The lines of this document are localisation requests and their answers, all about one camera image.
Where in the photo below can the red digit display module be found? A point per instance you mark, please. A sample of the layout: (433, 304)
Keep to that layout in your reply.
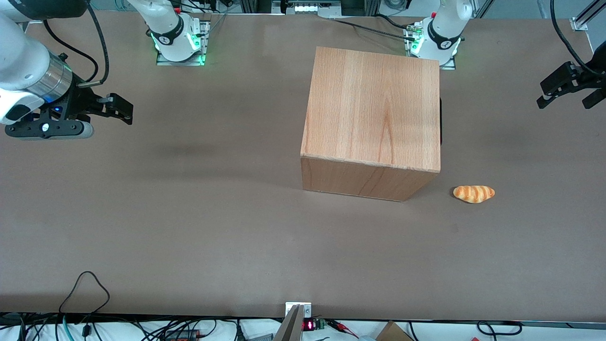
(310, 325)

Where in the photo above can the small metal bracket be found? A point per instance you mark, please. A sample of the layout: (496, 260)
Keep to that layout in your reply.
(307, 310)

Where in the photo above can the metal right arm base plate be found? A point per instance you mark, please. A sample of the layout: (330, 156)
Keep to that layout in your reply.
(204, 42)

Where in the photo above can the wooden drawer cabinet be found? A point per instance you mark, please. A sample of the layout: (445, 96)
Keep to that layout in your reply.
(374, 104)

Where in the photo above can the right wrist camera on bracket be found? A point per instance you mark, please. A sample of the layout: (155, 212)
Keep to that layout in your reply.
(47, 129)

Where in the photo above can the aluminium extrusion bar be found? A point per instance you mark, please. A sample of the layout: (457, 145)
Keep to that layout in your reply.
(580, 22)

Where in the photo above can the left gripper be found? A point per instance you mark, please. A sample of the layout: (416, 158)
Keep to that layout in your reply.
(588, 76)

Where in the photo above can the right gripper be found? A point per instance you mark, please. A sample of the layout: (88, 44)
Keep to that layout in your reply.
(79, 103)

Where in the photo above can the red clip leads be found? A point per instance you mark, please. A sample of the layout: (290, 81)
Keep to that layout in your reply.
(341, 326)

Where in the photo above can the white lit device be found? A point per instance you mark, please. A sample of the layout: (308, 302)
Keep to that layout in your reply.
(305, 7)

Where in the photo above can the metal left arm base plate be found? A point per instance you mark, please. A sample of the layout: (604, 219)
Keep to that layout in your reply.
(447, 67)

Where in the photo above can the brown cardboard piece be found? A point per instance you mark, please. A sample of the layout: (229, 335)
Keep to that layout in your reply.
(393, 333)

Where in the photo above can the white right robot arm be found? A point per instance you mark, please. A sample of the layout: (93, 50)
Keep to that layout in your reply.
(23, 61)

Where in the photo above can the toy bread roll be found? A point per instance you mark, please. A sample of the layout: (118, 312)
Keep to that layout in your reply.
(473, 193)

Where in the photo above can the black box with orange parts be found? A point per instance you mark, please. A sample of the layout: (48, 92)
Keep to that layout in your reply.
(182, 336)

